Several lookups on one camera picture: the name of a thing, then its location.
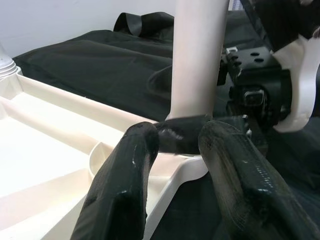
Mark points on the white plastic children table top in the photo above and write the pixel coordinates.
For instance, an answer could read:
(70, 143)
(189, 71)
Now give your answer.
(37, 150)

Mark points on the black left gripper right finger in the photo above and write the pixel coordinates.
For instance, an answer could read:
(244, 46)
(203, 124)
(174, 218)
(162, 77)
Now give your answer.
(250, 195)

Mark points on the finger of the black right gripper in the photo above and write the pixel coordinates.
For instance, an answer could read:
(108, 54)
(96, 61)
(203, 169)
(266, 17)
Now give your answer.
(177, 136)
(161, 81)

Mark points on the black cloth table cover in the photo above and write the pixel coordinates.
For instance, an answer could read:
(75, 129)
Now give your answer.
(87, 62)

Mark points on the white plastic table leg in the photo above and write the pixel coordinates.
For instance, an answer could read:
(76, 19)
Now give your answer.
(195, 50)
(6, 65)

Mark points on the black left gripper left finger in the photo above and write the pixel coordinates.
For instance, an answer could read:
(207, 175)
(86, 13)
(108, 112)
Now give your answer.
(117, 195)

